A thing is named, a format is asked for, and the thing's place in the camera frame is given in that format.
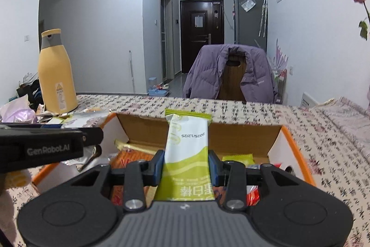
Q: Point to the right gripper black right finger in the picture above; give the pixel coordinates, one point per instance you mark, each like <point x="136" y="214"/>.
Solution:
<point x="272" y="177"/>

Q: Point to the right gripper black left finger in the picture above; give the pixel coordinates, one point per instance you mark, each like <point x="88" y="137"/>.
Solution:
<point x="134" y="178"/>

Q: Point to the green white protein bar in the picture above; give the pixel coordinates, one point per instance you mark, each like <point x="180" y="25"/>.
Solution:
<point x="186" y="171"/>

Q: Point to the red snack bag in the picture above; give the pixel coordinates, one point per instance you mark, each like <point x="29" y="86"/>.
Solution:
<point x="220" y="174"/>

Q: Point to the small green snack packet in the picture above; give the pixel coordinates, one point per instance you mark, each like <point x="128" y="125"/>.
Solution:
<point x="246" y="159"/>

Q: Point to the orange cardboard snack box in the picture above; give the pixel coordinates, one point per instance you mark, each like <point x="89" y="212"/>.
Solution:
<point x="127" y="138"/>

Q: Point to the yellow thermos bottle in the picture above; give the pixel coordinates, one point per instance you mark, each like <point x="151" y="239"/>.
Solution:
<point x="55" y="74"/>

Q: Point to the floral folded cloth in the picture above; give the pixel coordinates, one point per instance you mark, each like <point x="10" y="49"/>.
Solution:
<point x="351" y="119"/>

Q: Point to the wooden chair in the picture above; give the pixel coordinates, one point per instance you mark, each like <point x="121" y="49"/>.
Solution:
<point x="232" y="76"/>

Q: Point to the purple puffer jacket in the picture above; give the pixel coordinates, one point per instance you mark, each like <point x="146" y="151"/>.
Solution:
<point x="204" y="77"/>

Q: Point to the grey refrigerator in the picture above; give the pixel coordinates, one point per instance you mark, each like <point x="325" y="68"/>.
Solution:
<point x="250" y="23"/>

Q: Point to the dark entrance door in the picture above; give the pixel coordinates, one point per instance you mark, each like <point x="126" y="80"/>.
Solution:
<point x="202" y="23"/>

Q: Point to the white mop handle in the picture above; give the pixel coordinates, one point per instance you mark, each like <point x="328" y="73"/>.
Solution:
<point x="132" y="71"/>

